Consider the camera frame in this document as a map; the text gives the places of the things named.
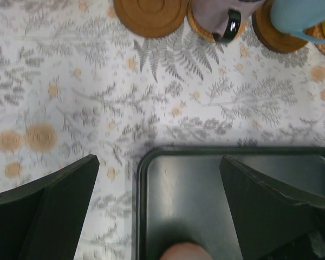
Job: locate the purple glass cup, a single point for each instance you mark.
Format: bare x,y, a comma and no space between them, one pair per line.
223,18

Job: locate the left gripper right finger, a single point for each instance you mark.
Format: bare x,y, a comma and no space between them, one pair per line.
272,219

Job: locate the woven rattan coaster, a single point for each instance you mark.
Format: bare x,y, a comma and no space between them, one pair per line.
204,33
317,32

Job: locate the black serving tray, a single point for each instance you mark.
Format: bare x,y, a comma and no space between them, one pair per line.
180,195

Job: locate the brown wooden coaster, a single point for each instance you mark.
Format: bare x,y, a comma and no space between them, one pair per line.
151,18
270,37

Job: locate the light blue mug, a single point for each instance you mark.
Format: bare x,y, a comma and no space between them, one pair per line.
294,16

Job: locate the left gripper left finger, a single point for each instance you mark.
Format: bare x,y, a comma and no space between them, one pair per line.
43,219

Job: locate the light pink mug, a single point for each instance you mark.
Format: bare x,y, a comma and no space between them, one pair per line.
185,251

